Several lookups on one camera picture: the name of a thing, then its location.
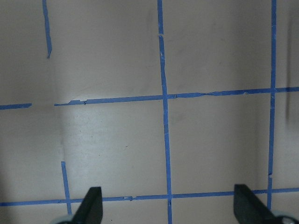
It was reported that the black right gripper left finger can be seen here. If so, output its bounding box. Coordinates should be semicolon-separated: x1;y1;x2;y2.
71;187;103;224

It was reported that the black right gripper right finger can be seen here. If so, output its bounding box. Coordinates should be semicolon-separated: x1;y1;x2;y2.
234;184;280;224

